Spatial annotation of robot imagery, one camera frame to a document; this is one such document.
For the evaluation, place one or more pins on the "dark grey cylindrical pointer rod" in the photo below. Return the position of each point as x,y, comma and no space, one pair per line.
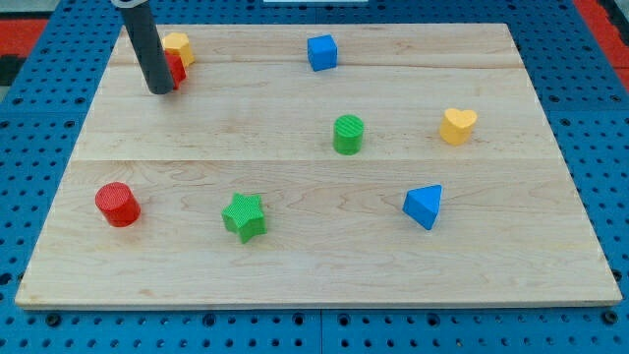
143,34

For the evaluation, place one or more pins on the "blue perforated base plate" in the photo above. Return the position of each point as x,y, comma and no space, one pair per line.
579,88

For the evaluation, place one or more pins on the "small red block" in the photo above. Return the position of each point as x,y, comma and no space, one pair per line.
176,68

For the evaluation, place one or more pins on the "blue cube block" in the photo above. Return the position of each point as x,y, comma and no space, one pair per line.
322,52

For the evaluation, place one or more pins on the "yellow hexagon block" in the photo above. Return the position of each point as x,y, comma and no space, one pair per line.
178,43

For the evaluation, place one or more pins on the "green star block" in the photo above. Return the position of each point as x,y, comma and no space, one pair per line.
245,217

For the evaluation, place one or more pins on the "light wooden board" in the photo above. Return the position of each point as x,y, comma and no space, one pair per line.
253,117

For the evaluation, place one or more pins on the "blue triangular prism block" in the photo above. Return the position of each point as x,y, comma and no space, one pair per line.
423,205

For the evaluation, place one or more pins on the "red cylinder block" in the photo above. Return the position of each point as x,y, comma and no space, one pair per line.
117,204

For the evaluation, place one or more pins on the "yellow heart block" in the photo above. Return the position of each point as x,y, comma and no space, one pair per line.
457,125

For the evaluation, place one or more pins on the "green cylinder block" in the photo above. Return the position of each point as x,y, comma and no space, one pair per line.
348,131

